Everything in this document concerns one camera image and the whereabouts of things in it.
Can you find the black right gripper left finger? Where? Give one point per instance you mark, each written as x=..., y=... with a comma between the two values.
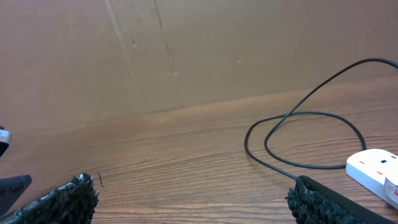
x=71, y=203

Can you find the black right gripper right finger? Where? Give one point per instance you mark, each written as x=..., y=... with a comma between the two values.
x=311, y=202

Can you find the white power extension strip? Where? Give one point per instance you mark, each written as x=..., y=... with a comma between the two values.
x=370, y=168

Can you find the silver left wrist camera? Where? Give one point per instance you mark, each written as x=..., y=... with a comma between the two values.
x=5, y=140

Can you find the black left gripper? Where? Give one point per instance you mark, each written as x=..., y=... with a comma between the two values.
x=11, y=189

